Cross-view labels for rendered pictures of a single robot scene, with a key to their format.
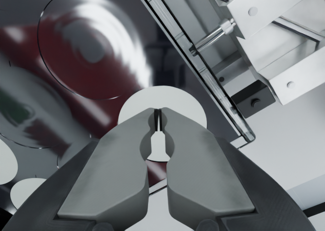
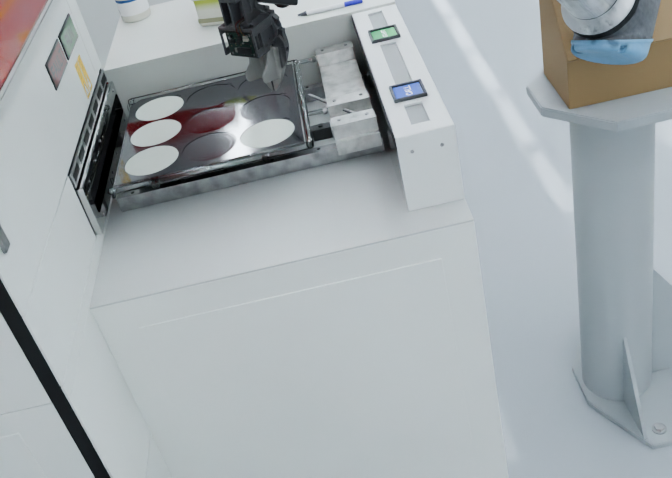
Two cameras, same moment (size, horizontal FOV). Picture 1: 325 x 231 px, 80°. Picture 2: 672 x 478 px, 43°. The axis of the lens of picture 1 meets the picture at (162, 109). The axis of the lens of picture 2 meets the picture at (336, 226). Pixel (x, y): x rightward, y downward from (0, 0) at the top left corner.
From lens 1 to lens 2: 1.55 m
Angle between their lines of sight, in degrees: 77
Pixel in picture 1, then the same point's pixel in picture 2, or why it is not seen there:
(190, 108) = (288, 127)
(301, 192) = not seen: outside the picture
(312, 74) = (350, 118)
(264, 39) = not seen: hidden behind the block
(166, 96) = (281, 122)
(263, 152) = (326, 213)
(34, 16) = (254, 97)
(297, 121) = (363, 196)
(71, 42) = (259, 104)
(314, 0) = not seen: hidden behind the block
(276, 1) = (344, 99)
